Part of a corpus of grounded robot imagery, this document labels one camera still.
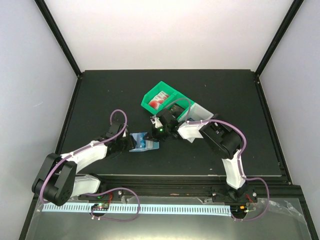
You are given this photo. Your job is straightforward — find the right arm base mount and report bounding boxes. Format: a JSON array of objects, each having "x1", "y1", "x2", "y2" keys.
[{"x1": 211, "y1": 184, "x2": 258, "y2": 204}]

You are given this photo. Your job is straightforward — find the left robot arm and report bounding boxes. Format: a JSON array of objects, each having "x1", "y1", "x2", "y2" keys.
[{"x1": 31, "y1": 123, "x2": 137, "y2": 206}]

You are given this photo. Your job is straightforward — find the frame post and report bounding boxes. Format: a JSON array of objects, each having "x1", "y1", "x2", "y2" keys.
[
  {"x1": 34, "y1": 0, "x2": 82, "y2": 77},
  {"x1": 255, "y1": 0, "x2": 304, "y2": 77}
]

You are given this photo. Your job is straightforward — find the slotted white cable duct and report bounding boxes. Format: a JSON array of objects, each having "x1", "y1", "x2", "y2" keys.
[{"x1": 42, "y1": 202, "x2": 231, "y2": 217}]

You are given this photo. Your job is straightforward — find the blue VIP card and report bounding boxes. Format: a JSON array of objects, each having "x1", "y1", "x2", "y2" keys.
[{"x1": 131, "y1": 132, "x2": 147, "y2": 149}]

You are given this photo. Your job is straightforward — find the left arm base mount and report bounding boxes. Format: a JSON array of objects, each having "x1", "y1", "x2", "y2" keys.
[{"x1": 77, "y1": 189, "x2": 124, "y2": 203}]

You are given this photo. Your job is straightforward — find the red and white cards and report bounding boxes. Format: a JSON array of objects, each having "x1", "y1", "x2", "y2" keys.
[{"x1": 148, "y1": 91, "x2": 170, "y2": 110}]

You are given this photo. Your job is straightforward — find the right rear frame post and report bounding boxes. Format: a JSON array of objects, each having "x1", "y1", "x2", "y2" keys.
[{"x1": 255, "y1": 0, "x2": 304, "y2": 77}]

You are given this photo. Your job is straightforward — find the green plastic bin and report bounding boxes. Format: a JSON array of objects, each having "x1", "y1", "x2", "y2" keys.
[{"x1": 140, "y1": 81, "x2": 195, "y2": 121}]

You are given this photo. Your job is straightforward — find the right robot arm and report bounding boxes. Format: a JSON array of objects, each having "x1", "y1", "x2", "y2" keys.
[{"x1": 143, "y1": 109, "x2": 247, "y2": 202}]

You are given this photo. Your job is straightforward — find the left rear frame post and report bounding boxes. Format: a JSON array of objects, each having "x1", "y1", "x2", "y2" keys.
[{"x1": 34, "y1": 0, "x2": 82, "y2": 77}]

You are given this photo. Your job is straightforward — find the white plastic bin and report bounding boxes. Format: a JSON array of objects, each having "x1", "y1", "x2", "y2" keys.
[{"x1": 177, "y1": 103, "x2": 214, "y2": 143}]

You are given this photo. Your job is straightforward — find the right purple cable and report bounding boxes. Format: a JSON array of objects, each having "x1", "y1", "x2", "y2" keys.
[{"x1": 156, "y1": 97, "x2": 270, "y2": 222}]

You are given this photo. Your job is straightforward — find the clear plastic sheet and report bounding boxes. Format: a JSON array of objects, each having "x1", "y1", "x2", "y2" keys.
[{"x1": 20, "y1": 197, "x2": 317, "y2": 240}]

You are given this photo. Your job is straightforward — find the light blue card holder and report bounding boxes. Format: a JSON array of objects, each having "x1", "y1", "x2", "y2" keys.
[{"x1": 129, "y1": 132, "x2": 160, "y2": 152}]

